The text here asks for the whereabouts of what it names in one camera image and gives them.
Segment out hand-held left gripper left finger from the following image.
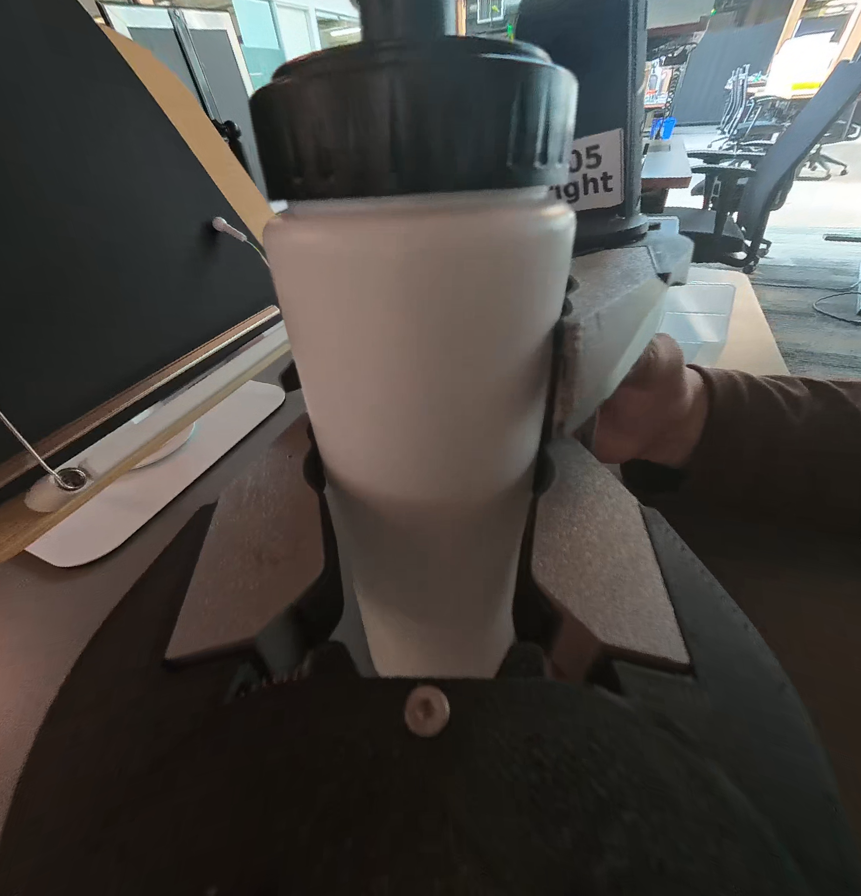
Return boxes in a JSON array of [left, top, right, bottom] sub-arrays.
[[165, 420, 344, 662]]

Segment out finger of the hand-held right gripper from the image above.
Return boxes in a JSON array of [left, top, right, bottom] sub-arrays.
[[551, 241, 687, 442]]

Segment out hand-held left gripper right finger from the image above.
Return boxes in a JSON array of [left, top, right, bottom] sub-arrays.
[[518, 437, 693, 676]]

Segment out clear plastic bin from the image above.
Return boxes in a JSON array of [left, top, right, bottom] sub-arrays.
[[658, 280, 738, 365]]

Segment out white bottle black lid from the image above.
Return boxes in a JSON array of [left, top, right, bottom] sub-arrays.
[[249, 0, 582, 679]]

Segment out person's right forearm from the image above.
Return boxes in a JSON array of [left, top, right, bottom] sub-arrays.
[[682, 364, 861, 536]]

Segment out person's right hand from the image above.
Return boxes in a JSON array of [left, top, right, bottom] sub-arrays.
[[591, 335, 708, 467]]

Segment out black office chair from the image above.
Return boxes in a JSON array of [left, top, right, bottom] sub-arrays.
[[707, 66, 788, 151]]

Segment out white monitor stand base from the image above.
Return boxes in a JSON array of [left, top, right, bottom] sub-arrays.
[[25, 381, 286, 568]]

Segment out grey mesh office chair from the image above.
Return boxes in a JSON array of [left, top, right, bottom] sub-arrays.
[[682, 59, 861, 275]]

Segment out black wood-edged monitor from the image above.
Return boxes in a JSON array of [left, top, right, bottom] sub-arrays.
[[0, 0, 293, 571]]

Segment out white security cable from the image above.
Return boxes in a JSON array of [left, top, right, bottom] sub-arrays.
[[0, 216, 274, 492]]

